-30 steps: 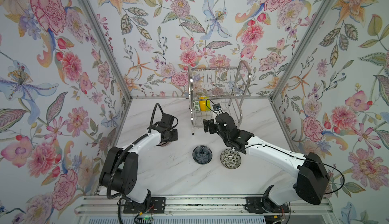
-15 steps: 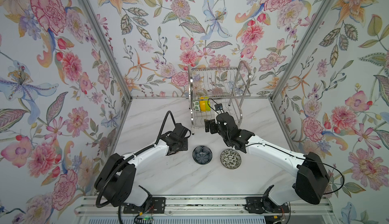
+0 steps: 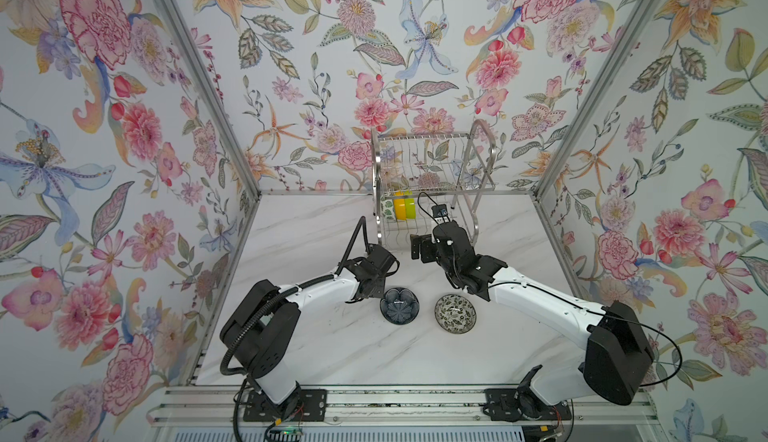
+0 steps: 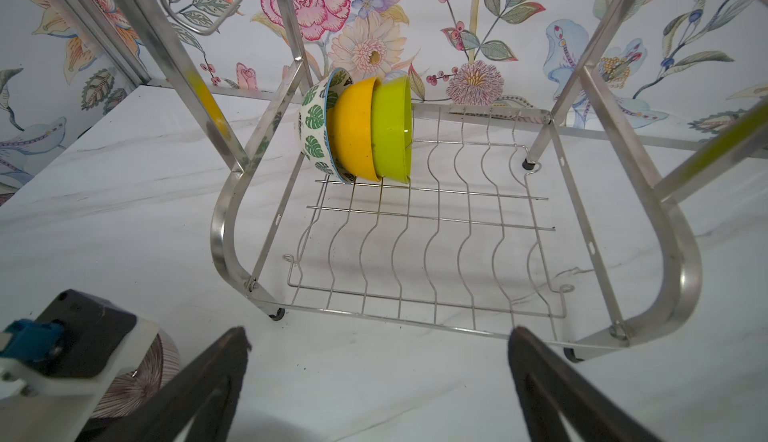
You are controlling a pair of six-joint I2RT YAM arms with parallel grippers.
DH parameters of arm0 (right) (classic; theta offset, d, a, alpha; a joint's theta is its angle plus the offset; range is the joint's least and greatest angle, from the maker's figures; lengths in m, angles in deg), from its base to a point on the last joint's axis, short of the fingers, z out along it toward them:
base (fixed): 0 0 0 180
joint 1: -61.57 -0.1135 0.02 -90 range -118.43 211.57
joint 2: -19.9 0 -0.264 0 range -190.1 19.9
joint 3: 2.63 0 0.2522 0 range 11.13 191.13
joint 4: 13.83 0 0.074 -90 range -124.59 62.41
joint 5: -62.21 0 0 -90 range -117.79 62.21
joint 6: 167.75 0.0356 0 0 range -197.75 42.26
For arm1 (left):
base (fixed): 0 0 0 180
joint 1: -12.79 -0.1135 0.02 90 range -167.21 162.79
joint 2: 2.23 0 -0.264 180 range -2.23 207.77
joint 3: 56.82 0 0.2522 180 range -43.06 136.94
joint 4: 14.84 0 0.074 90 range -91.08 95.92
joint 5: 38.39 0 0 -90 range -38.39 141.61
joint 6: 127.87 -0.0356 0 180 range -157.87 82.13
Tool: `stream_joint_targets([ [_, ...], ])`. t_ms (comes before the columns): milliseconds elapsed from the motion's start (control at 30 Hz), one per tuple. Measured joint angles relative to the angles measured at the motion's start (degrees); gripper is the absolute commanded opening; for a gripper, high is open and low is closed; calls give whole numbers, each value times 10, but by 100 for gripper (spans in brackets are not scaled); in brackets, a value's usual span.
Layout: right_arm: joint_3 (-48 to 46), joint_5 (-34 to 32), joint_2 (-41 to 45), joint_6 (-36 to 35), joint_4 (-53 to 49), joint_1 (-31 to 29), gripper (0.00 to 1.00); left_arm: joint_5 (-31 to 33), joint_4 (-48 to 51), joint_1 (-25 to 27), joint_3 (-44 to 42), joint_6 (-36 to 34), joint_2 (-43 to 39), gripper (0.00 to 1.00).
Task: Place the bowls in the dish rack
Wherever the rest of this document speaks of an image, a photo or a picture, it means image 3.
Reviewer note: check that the aluminium corner post right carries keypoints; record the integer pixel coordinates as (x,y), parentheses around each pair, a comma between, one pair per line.
(639,17)

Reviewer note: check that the black white speckled bowl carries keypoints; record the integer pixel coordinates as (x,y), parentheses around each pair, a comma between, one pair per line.
(455,314)

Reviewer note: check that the yellow bowl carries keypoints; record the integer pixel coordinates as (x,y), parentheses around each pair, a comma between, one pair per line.
(399,206)

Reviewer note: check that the chrome wire dish rack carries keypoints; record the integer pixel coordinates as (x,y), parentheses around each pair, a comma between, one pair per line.
(442,168)

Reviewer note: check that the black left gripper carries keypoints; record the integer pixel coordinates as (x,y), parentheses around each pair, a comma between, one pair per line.
(365,284)

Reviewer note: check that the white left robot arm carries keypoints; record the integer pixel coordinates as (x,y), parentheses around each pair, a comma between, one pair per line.
(258,333)

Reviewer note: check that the aluminium corner post left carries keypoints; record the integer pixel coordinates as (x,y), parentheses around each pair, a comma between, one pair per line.
(206,88)

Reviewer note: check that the lime green bowl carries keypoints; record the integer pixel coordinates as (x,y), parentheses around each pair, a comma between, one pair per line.
(409,205)

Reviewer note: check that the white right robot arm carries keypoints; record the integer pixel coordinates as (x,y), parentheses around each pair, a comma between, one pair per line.
(609,353)

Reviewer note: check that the dark blue flower bowl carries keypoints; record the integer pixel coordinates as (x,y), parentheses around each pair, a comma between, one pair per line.
(399,306)

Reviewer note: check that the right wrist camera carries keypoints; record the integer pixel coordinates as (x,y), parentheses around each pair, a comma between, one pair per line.
(440,212)

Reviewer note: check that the aluminium corner post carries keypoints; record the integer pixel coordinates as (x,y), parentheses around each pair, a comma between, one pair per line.
(639,17)
(206,88)

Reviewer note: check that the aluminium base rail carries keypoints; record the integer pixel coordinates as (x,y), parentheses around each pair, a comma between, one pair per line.
(421,405)

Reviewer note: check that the green leaf pattern bowl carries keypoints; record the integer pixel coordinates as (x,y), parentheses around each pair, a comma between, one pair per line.
(388,211)

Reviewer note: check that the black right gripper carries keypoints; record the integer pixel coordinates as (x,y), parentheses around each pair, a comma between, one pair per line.
(429,247)

